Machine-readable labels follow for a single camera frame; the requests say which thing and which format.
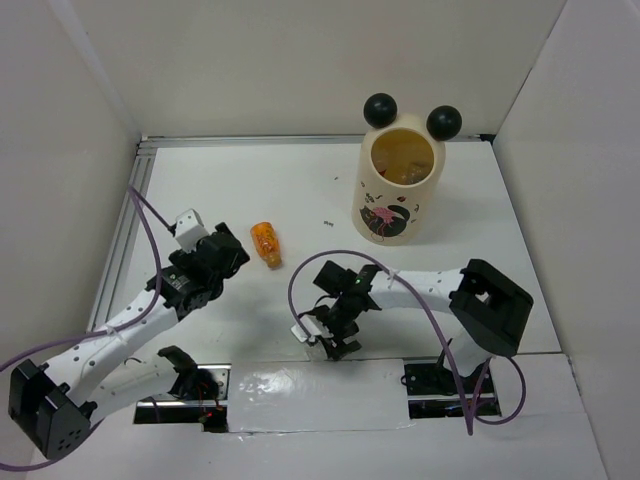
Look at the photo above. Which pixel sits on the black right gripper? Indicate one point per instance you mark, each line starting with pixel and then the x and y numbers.
pixel 339 352

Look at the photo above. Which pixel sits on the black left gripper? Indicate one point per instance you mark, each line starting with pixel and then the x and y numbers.
pixel 181 257

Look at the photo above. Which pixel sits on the small orange plastic bottle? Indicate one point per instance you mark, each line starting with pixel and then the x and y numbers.
pixel 266 244

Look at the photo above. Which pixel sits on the black label small bottle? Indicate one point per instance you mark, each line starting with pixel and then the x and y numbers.
pixel 316 354

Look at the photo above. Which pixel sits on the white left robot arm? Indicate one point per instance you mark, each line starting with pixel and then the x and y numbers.
pixel 58 403

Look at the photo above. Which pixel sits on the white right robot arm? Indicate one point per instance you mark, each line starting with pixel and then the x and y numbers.
pixel 492 310

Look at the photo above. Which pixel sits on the cream bin with black ears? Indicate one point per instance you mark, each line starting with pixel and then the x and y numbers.
pixel 402 158

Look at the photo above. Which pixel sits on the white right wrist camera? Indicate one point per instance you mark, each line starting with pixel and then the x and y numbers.
pixel 309 330

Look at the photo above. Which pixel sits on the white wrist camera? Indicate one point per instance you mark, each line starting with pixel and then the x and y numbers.
pixel 189 230
pixel 309 330

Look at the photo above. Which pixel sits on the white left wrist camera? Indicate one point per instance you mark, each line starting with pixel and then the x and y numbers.
pixel 189 230

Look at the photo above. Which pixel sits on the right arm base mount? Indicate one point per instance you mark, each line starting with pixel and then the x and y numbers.
pixel 432 393

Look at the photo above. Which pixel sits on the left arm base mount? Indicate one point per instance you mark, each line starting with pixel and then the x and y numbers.
pixel 201 401

